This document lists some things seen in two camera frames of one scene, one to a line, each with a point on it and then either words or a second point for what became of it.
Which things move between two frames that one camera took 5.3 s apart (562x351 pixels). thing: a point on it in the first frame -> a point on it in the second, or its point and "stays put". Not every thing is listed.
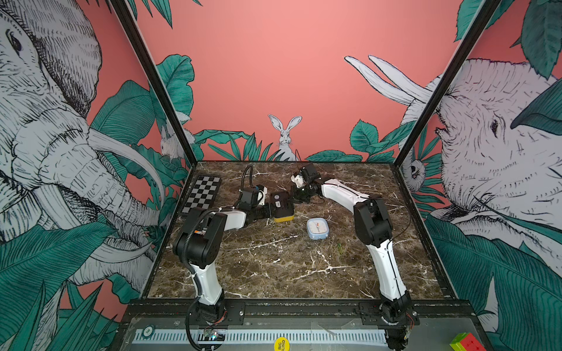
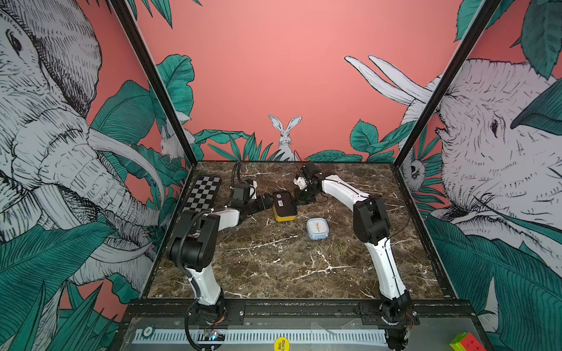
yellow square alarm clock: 282,206 stays put
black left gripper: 268,211 -> 263,207
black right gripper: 297,198 stays put
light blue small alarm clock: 317,228 stays put
